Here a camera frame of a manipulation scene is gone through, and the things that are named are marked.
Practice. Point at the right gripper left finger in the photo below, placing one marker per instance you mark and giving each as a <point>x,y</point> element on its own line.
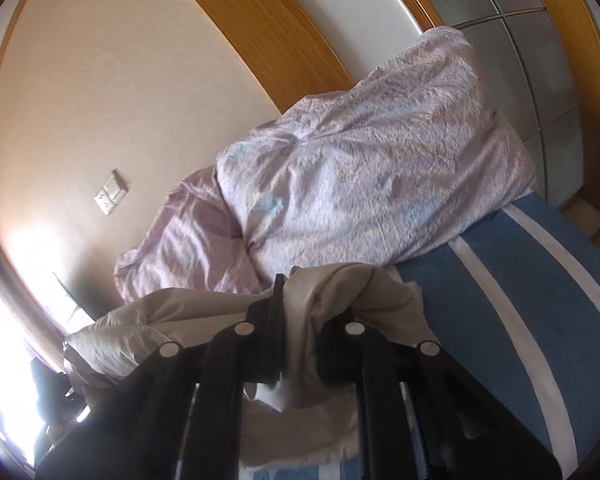
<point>179,414</point>

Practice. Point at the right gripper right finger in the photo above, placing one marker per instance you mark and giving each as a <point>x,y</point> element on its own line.
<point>421,415</point>

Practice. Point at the beige puffer jacket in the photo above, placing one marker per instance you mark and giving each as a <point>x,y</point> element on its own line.
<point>300,421</point>

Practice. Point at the blue white striped bed sheet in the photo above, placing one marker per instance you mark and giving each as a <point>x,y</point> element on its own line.
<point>516,300</point>

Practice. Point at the pink floral duvet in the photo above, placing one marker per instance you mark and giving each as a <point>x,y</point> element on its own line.
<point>410,157</point>

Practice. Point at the wooden framed glass door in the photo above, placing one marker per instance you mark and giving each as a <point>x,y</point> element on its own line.
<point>542,61</point>

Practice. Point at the white wall socket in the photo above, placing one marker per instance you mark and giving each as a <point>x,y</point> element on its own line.
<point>104,202</point>

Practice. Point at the white wall switch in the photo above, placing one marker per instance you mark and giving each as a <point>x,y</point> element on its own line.
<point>114,187</point>

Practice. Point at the wooden door frame post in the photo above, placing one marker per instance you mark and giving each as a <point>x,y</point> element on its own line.
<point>281,46</point>

